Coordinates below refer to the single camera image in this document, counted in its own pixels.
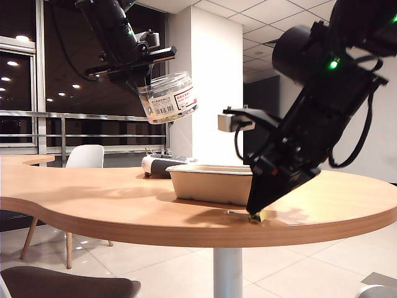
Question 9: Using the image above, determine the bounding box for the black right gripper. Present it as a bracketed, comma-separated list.
[247, 130, 326, 214]

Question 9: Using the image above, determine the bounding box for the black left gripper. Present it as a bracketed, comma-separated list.
[85, 46, 177, 93]

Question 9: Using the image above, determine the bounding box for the clear plastic labelled jar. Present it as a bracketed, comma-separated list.
[136, 71, 199, 125]

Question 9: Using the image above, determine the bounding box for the beige pulp rectangular tray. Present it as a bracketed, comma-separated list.
[165, 164, 254, 206]

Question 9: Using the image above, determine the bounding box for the metal railing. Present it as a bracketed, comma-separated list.
[0, 110, 174, 156]

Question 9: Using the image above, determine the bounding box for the white square pillar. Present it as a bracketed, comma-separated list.
[167, 6, 244, 165]

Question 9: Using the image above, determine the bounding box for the white and black remote controller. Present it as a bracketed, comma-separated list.
[141, 148, 198, 179]

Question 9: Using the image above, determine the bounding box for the white chair with wooden legs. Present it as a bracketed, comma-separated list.
[20, 144, 114, 269]

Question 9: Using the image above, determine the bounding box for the dark door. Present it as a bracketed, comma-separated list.
[243, 75, 282, 167]

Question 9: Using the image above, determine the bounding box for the grey seat white chair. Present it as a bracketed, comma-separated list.
[356, 284, 397, 298]

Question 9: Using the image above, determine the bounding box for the dark brown seat chair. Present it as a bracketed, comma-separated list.
[0, 265, 142, 298]

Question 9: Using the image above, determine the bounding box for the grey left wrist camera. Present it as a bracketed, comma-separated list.
[136, 30, 161, 48]

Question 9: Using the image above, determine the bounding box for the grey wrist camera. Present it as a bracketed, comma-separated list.
[218, 107, 280, 133]
[136, 30, 161, 48]

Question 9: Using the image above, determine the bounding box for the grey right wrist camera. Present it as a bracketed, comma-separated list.
[218, 107, 280, 133]

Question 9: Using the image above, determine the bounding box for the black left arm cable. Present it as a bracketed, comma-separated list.
[49, 0, 100, 82]

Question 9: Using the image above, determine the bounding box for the white table pedestal leg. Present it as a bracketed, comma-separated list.
[213, 247, 243, 298]

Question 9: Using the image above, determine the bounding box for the white window frame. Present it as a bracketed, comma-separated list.
[0, 0, 47, 156]

